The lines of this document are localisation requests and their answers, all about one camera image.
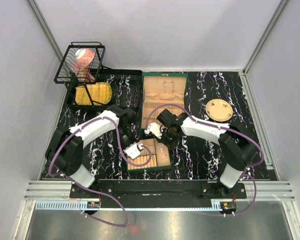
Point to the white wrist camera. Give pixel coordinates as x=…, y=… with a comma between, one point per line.
x=154, y=129
x=134, y=150

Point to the black wire dish rack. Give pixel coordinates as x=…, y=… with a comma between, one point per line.
x=126, y=84

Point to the green jewelry box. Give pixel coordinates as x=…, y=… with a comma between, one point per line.
x=162, y=88

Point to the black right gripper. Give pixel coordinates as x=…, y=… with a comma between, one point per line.
x=171, y=145

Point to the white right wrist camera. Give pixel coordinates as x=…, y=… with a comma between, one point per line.
x=154, y=129

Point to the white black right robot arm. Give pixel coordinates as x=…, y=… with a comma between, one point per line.
x=237, y=145

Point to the yellow woven tray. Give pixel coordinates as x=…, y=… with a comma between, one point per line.
x=96, y=94

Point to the red patterned cup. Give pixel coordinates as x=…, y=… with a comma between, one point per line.
x=83, y=58

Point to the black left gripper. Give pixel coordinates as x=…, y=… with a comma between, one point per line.
x=134, y=140

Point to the green jewelry tray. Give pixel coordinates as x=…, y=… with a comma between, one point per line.
x=160, y=157

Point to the black marble pattern mat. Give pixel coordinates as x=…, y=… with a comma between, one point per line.
x=193, y=158

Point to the cream round plate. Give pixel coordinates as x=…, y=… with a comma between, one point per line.
x=219, y=110

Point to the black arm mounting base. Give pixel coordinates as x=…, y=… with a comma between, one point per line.
x=158, y=194

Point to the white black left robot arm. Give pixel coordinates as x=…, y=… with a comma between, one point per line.
x=65, y=150

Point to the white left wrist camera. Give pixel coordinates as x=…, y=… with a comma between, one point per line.
x=134, y=150

